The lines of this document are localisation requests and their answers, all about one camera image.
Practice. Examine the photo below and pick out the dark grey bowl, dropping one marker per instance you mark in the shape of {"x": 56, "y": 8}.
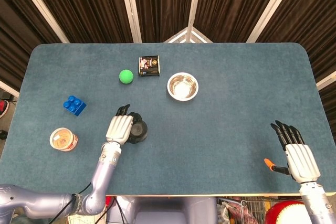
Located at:
{"x": 139, "y": 130}

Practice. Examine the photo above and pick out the orange food cup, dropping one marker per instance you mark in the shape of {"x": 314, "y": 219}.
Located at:
{"x": 61, "y": 138}

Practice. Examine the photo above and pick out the red shoe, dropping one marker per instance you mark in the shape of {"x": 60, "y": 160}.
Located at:
{"x": 3, "y": 108}

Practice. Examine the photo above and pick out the right lavender robot arm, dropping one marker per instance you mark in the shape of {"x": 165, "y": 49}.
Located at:
{"x": 313, "y": 203}

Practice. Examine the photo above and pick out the stainless steel bowl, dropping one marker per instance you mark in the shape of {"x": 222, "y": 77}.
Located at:
{"x": 183, "y": 87}

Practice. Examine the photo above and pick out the brown pleated curtain panel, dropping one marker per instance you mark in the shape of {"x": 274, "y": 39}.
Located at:
{"x": 15, "y": 37}
{"x": 309, "y": 24}
{"x": 231, "y": 3}
{"x": 329, "y": 100}
{"x": 86, "y": 6}
{"x": 162, "y": 3}

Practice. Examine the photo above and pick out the green rubber ball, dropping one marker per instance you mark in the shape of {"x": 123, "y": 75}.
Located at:
{"x": 126, "y": 76}

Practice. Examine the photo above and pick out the white checked cloth bag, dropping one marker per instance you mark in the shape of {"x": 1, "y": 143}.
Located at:
{"x": 89, "y": 220}

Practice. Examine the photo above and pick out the blue toy building block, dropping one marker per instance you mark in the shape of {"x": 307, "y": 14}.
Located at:
{"x": 74, "y": 106}

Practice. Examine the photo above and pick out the right white-black robot hand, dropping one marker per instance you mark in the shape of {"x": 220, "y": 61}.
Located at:
{"x": 302, "y": 159}

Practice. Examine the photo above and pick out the black printed food box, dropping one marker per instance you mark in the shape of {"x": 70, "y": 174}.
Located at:
{"x": 149, "y": 65}

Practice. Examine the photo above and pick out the blue felt table cover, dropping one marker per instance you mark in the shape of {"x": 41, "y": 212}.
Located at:
{"x": 210, "y": 142}

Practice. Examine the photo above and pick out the small black floor object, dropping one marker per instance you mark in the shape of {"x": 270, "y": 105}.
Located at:
{"x": 2, "y": 134}

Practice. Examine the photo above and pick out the left lavender robot arm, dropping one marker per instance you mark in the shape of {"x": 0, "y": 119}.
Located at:
{"x": 105, "y": 171}

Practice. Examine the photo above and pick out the lavender robot base body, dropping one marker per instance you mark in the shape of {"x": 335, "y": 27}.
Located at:
{"x": 162, "y": 211}

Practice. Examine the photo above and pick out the colourful plastic bag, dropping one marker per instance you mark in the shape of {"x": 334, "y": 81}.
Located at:
{"x": 236, "y": 214}

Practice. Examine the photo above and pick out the red and white ball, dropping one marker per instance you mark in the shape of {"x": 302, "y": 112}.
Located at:
{"x": 286, "y": 212}

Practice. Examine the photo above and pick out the left white-black robot hand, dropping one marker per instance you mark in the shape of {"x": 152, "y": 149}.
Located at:
{"x": 119, "y": 128}

